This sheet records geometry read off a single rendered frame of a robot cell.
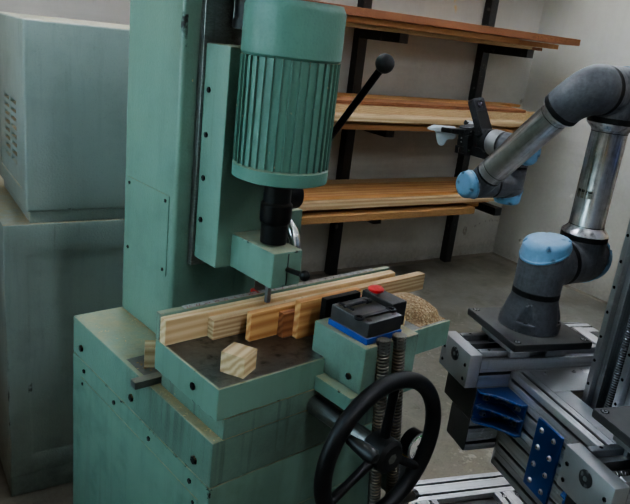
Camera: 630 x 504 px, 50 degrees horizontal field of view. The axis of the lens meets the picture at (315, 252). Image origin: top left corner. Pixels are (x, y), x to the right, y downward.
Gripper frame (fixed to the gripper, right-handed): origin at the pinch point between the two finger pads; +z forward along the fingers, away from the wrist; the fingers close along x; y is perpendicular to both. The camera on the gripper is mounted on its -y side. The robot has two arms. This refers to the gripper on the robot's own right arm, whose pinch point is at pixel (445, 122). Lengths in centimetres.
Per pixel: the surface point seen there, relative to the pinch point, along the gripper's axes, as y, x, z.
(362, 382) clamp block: 23, -85, -77
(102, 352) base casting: 30, -118, -30
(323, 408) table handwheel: 29, -90, -72
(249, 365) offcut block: 18, -102, -68
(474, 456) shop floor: 127, 16, -11
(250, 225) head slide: 4, -89, -43
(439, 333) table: 29, -54, -62
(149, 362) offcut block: 28, -112, -43
